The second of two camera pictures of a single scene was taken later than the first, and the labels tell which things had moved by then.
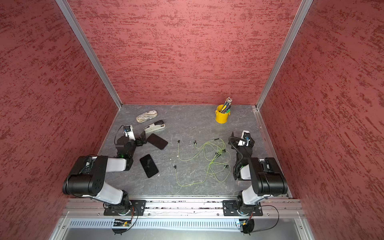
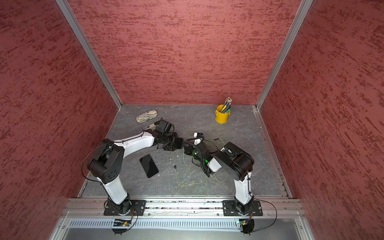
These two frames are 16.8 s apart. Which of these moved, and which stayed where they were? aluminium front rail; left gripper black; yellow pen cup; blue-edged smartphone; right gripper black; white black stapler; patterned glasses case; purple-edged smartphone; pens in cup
Moved: right gripper black; left gripper black; blue-edged smartphone
Stayed: white black stapler; purple-edged smartphone; pens in cup; patterned glasses case; aluminium front rail; yellow pen cup
